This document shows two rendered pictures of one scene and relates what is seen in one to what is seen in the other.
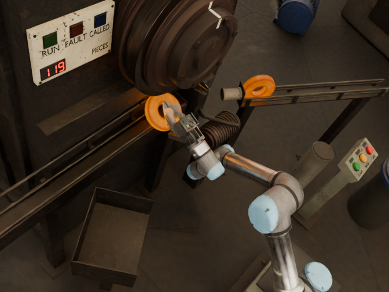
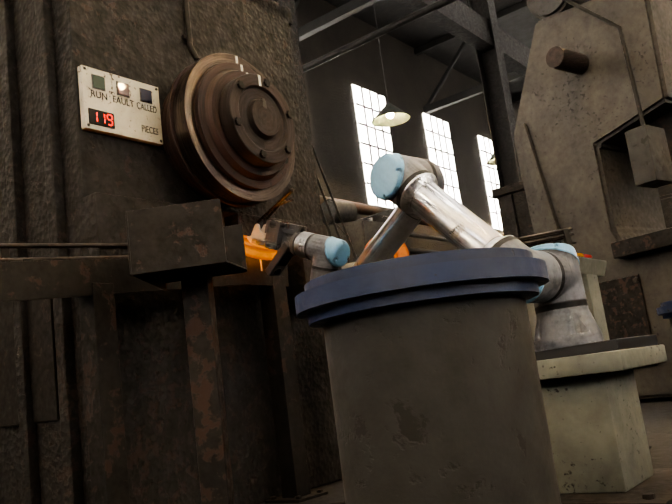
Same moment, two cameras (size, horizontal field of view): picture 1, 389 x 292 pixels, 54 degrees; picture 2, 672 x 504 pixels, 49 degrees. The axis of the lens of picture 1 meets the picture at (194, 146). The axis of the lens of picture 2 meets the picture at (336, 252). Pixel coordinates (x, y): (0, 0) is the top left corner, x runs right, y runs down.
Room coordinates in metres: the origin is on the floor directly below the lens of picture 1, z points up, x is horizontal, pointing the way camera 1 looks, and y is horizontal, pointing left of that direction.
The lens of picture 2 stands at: (-1.05, -0.53, 0.30)
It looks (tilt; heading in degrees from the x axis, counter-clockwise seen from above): 10 degrees up; 12
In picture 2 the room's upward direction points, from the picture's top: 8 degrees counter-clockwise
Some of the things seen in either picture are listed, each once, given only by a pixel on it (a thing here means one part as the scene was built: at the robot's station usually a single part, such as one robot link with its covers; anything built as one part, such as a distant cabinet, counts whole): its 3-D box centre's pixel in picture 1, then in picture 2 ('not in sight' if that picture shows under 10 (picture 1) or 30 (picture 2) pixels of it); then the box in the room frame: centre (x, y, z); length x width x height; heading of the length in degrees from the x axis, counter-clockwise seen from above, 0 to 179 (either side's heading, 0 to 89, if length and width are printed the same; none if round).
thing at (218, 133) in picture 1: (208, 152); not in sight; (1.27, -0.08, 0.27); 0.22 x 0.13 x 0.53; 155
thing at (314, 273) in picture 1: (312, 280); (552, 275); (0.70, -0.65, 0.49); 0.13 x 0.12 x 0.14; 148
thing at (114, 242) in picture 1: (109, 264); (203, 376); (0.48, 0.13, 0.36); 0.26 x 0.20 x 0.72; 10
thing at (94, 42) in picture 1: (74, 42); (122, 107); (0.76, 0.42, 1.15); 0.26 x 0.02 x 0.18; 155
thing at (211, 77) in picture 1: (195, 90); (299, 272); (1.24, 0.09, 0.68); 0.11 x 0.08 x 0.24; 65
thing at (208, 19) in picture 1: (204, 51); (259, 120); (0.98, 0.09, 1.11); 0.28 x 0.06 x 0.28; 155
